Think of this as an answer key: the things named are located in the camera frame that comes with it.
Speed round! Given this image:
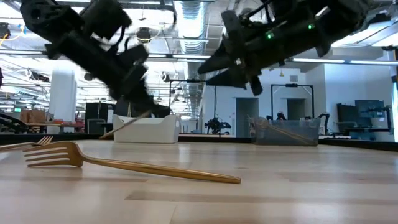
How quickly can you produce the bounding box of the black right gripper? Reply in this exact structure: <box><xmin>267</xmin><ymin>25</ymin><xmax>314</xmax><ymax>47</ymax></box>
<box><xmin>197</xmin><ymin>9</ymin><xmax>324</xmax><ymax>96</ymax></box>

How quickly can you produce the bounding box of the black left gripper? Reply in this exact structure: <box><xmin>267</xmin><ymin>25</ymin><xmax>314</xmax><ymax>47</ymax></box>
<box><xmin>45</xmin><ymin>30</ymin><xmax>161</xmax><ymax>116</ymax></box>

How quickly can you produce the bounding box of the wide black cabinet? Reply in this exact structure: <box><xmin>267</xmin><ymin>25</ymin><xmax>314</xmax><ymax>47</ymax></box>
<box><xmin>114</xmin><ymin>95</ymin><xmax>171</xmax><ymax>118</ymax></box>

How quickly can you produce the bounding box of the white plastic bin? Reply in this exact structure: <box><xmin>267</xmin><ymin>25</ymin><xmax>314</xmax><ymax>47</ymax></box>
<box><xmin>112</xmin><ymin>114</ymin><xmax>182</xmax><ymax>144</ymax></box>

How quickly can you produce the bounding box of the grey door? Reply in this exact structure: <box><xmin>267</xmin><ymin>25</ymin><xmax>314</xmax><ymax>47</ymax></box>
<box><xmin>286</xmin><ymin>98</ymin><xmax>307</xmax><ymax>121</ymax></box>
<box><xmin>235</xmin><ymin>97</ymin><xmax>260</xmax><ymax>138</ymax></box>

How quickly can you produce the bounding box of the narrow black cabinet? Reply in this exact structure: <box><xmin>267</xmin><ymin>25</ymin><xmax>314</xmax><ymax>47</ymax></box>
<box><xmin>84</xmin><ymin>102</ymin><xmax>109</xmax><ymax>135</ymax></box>

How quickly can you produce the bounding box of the grey-green chair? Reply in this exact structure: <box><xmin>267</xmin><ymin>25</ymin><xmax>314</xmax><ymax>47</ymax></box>
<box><xmin>87</xmin><ymin>118</ymin><xmax>107</xmax><ymax>135</ymax></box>

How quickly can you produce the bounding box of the long ceiling light strip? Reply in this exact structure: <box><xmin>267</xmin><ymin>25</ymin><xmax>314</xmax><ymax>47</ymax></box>
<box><xmin>290</xmin><ymin>57</ymin><xmax>398</xmax><ymax>66</ymax></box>
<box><xmin>0</xmin><ymin>49</ymin><xmax>212</xmax><ymax>63</ymax></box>

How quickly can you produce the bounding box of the black ceiling-hung device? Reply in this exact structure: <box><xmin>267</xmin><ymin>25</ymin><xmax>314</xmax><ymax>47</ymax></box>
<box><xmin>136</xmin><ymin>26</ymin><xmax>152</xmax><ymax>44</ymax></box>

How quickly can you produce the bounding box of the white square column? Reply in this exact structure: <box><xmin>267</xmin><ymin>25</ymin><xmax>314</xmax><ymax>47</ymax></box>
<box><xmin>49</xmin><ymin>67</ymin><xmax>78</xmax><ymax>134</ymax></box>

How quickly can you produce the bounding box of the translucent grey plastic bin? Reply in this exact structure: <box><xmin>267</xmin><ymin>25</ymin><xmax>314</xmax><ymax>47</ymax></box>
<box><xmin>248</xmin><ymin>116</ymin><xmax>322</xmax><ymax>147</ymax></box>

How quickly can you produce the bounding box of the brown cardboard box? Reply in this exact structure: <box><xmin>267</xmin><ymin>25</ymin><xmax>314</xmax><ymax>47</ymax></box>
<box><xmin>21</xmin><ymin>108</ymin><xmax>47</xmax><ymax>124</ymax></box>

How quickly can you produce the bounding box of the dark computer monitor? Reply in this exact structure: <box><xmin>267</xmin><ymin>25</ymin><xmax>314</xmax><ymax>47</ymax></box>
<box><xmin>354</xmin><ymin>99</ymin><xmax>386</xmax><ymax>128</ymax></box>

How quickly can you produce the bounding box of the silver spiral air duct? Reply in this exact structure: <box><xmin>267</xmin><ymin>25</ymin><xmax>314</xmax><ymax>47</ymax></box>
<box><xmin>172</xmin><ymin>0</ymin><xmax>208</xmax><ymax>118</ymax></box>

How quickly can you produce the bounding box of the black gantry frame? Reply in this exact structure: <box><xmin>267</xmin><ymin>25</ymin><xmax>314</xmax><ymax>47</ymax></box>
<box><xmin>270</xmin><ymin>83</ymin><xmax>315</xmax><ymax>121</ymax></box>

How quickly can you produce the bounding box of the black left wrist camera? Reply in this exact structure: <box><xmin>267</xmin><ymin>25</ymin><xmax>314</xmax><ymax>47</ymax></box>
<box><xmin>80</xmin><ymin>0</ymin><xmax>134</xmax><ymax>40</ymax></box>

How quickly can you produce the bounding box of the black aluminium rig frame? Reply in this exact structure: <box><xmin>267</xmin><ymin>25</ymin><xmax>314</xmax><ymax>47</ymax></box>
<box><xmin>0</xmin><ymin>133</ymin><xmax>398</xmax><ymax>152</ymax></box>

